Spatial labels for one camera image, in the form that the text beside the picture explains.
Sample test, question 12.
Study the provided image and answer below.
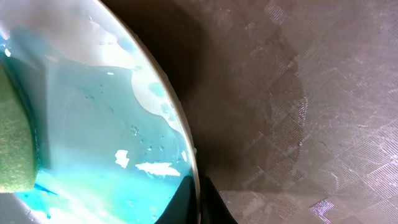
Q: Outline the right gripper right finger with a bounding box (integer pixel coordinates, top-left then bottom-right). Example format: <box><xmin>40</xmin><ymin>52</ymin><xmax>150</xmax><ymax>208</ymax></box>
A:
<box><xmin>200</xmin><ymin>177</ymin><xmax>237</xmax><ymax>224</ymax></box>

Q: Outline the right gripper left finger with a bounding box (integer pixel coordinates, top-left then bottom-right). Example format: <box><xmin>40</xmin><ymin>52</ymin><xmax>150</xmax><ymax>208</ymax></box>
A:
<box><xmin>155</xmin><ymin>176</ymin><xmax>197</xmax><ymax>224</ymax></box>

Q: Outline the white plate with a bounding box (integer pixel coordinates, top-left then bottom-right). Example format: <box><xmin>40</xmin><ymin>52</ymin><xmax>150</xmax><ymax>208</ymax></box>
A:
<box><xmin>1</xmin><ymin>1</ymin><xmax>200</xmax><ymax>223</ymax></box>

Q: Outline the green yellow sponge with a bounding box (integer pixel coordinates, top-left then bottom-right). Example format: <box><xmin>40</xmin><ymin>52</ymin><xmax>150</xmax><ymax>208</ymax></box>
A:
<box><xmin>1</xmin><ymin>68</ymin><xmax>37</xmax><ymax>193</ymax></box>

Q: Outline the brown plastic serving tray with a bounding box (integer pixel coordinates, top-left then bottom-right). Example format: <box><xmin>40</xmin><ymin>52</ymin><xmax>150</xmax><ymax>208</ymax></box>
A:
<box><xmin>106</xmin><ymin>0</ymin><xmax>397</xmax><ymax>223</ymax></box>

